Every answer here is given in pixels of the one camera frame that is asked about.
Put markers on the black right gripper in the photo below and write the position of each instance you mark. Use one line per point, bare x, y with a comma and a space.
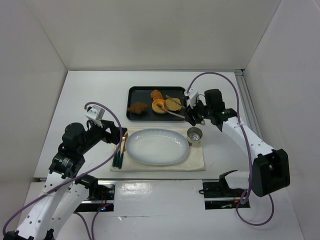
191, 115

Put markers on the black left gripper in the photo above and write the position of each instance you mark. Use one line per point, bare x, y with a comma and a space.
114, 134

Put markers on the steel serving tongs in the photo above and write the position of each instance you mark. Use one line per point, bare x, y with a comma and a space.
175, 113

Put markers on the sliced seeded bread loaf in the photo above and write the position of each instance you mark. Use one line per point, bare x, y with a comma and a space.
173, 105

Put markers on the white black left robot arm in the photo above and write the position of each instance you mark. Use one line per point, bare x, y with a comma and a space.
65, 189

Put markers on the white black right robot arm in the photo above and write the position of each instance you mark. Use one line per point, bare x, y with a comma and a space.
268, 168

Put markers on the steel cup with cream sleeve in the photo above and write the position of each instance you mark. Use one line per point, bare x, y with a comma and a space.
194, 136

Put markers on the brown chocolate croissant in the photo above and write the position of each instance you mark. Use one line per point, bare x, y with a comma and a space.
138, 108

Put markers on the orange glazed bagel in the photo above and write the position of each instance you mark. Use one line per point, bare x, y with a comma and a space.
158, 106

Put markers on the pale blue oval plate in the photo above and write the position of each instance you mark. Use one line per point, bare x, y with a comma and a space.
156, 146

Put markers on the black baking tray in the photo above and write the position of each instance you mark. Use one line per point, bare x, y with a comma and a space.
143, 94

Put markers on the orange-brown pastry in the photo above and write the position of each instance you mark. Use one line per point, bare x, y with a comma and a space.
156, 94

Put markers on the cream cloth placemat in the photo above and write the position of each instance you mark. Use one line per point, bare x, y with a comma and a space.
194, 161

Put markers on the gold spoon green handle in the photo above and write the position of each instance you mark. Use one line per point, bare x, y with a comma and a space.
117, 154

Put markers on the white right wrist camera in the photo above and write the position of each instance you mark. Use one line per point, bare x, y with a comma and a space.
190, 97

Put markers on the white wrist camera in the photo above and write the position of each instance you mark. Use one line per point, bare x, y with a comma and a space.
95, 114
190, 97

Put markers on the gold fork green handle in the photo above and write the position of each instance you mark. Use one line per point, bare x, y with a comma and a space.
118, 161

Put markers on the gold knife green handle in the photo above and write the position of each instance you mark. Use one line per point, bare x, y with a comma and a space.
122, 152

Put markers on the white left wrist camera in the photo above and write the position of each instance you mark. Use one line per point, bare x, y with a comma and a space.
95, 114

